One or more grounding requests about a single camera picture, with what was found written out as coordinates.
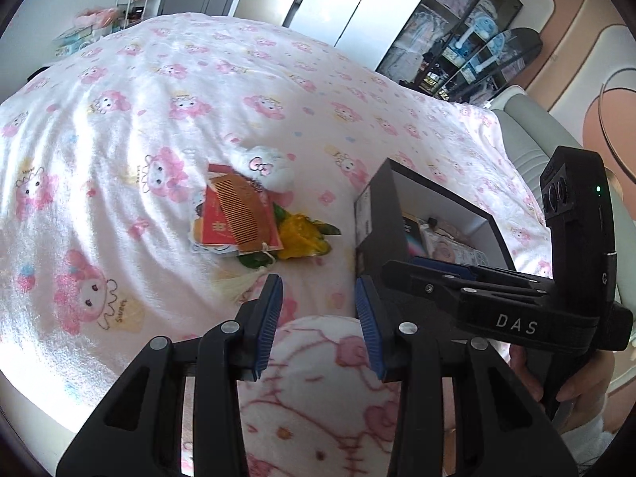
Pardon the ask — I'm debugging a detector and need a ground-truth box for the red envelope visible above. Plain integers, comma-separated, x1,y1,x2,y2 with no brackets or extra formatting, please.
201,163,284,255

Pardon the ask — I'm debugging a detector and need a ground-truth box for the black screen protector packet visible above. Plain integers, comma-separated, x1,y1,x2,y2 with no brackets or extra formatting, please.
401,213,423,259

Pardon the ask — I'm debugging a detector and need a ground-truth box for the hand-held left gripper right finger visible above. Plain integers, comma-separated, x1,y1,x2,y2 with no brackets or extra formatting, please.
354,274,580,477

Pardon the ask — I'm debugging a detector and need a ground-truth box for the grey-green padded headboard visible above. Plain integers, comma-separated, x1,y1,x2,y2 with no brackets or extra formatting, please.
489,84,636,408

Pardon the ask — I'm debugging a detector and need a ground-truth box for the cartoon girl sticker card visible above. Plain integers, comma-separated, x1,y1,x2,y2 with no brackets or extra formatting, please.
189,198,237,255

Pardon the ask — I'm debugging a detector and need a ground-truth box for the pile of pink toys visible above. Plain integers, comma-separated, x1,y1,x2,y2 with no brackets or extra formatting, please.
52,7,125,58

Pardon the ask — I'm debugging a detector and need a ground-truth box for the grey and white wardrobe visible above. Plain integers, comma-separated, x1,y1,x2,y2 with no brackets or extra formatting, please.
159,0,449,68

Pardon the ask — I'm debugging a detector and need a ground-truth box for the person's right hand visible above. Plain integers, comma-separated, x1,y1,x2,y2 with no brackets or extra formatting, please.
508,343,613,430

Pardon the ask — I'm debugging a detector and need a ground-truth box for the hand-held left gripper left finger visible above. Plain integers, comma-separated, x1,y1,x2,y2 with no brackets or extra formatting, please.
56,274,284,477

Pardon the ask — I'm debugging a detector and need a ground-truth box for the thin metal ring wall decor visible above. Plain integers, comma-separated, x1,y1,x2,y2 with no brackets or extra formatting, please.
598,66,636,180

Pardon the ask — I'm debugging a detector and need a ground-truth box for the white fluffy puff pink bow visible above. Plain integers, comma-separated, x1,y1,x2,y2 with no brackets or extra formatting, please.
233,144,299,194

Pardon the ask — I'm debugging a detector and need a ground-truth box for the black cardboard box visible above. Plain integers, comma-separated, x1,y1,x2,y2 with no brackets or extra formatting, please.
354,158,516,279

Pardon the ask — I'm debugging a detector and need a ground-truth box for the yellow flower with green leaves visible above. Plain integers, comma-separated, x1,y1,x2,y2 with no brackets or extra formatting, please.
236,204,343,270

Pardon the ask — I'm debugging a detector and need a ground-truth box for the wooden comb with tassel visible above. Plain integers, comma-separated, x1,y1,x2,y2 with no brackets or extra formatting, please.
207,172,277,304

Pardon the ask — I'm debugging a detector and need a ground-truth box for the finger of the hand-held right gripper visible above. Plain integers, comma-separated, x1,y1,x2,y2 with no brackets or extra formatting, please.
380,260,555,310
411,256,556,292

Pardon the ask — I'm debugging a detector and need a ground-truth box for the pink cartoon printed blanket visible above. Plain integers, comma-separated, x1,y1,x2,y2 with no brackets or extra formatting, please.
0,12,558,438

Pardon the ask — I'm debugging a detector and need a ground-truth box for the glass display cabinet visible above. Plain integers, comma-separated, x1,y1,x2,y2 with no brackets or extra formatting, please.
375,0,525,105

